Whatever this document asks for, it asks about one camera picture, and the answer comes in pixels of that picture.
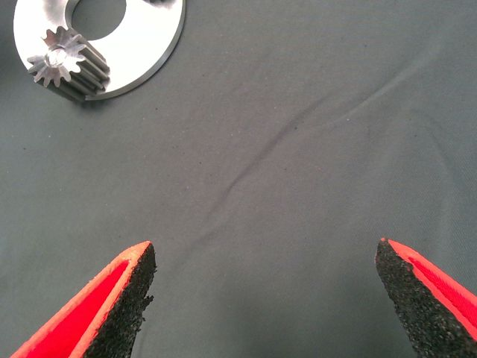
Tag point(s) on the dark grey table cloth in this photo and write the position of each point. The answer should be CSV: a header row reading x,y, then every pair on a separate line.
x,y
261,149

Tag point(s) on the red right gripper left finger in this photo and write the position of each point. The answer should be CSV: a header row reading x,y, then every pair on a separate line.
x,y
112,306

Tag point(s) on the small steel planetary gear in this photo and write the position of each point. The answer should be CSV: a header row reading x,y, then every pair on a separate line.
x,y
61,59

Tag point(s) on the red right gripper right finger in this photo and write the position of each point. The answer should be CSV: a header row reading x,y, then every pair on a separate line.
x,y
428,306

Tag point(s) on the round metal carrier plate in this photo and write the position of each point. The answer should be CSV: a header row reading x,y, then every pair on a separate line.
x,y
145,48

